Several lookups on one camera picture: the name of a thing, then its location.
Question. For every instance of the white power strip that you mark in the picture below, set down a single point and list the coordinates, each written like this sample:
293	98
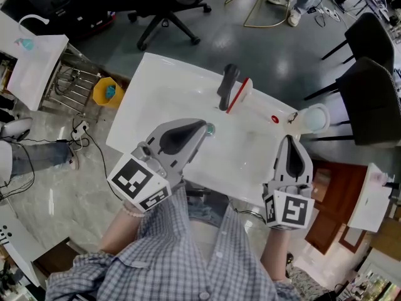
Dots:
80	131

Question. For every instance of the yellow waste bin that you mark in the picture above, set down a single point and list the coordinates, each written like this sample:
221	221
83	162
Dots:
101	96

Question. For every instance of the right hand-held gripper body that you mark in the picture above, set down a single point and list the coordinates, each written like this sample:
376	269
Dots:
289	209

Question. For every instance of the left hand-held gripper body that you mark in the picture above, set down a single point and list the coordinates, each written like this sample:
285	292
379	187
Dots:
147	180

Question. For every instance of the teal cloth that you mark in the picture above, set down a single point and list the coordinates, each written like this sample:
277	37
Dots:
110	91

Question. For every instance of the person's right forearm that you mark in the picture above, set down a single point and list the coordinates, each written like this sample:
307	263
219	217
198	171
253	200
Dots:
275	256

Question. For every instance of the blue plaid shirt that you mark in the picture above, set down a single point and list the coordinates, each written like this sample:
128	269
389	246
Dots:
169	262

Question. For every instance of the brown wooden cabinet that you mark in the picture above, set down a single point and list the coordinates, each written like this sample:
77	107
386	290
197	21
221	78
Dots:
338	205

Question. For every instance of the small red cap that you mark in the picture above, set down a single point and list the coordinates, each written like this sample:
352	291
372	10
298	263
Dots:
275	118

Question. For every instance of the black storage cabinet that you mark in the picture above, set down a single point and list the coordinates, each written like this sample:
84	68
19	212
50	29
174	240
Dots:
62	5

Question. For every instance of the person's left forearm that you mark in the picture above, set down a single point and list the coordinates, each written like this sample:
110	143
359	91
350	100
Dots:
120	230

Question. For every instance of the black dining chair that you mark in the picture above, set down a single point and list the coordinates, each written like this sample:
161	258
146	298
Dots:
372	105
372	39

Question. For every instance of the white rectangular box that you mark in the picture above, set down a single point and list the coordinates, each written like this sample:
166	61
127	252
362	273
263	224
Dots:
369	199

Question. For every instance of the green drain stopper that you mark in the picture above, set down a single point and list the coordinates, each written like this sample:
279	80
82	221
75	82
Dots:
211	129

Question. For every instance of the clear plastic cup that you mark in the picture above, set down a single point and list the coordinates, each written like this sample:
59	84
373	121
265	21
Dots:
313	119

